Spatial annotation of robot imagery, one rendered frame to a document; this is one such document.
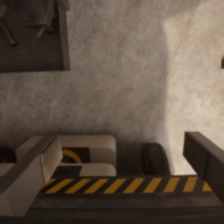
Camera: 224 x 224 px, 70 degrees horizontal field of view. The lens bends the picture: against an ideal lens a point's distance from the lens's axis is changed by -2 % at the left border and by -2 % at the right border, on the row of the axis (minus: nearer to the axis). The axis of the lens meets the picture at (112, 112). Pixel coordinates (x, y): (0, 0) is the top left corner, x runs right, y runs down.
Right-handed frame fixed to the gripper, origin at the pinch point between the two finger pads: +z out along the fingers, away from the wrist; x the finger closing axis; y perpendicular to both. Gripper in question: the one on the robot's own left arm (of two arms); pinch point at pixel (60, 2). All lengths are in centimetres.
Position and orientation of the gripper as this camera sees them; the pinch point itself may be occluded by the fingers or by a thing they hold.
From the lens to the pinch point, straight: 50.9
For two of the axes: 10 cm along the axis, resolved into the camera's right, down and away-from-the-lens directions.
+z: 0.2, -2.6, 9.7
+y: -0.2, -9.7, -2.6
